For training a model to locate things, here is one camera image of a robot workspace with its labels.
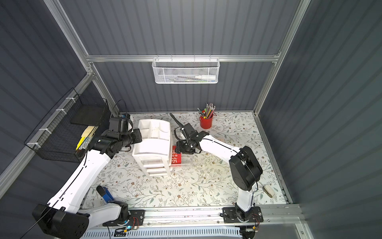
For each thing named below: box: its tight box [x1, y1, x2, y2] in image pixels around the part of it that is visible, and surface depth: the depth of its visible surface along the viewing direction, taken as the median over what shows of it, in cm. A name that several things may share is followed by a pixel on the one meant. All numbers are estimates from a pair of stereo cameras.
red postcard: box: [171, 145, 182, 164], surface depth 88 cm
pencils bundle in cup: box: [196, 102, 216, 120], surface depth 104 cm
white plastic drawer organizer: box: [132, 119, 174, 177], surface depth 79 cm
